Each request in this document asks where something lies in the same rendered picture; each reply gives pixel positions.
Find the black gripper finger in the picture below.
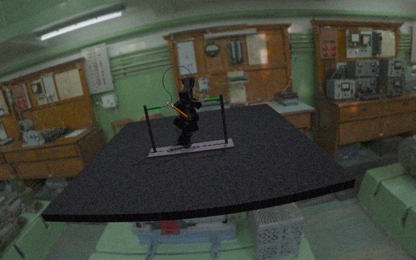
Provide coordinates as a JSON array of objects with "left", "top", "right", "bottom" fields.
[
  {"left": 185, "top": 106, "right": 196, "bottom": 120},
  {"left": 179, "top": 114, "right": 189, "bottom": 122}
]

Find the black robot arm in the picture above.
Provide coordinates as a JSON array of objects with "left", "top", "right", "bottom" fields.
[{"left": 174, "top": 77, "right": 199, "bottom": 131}]

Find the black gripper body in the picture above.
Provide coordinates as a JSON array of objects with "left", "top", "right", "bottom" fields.
[{"left": 173, "top": 98, "right": 202, "bottom": 129}]

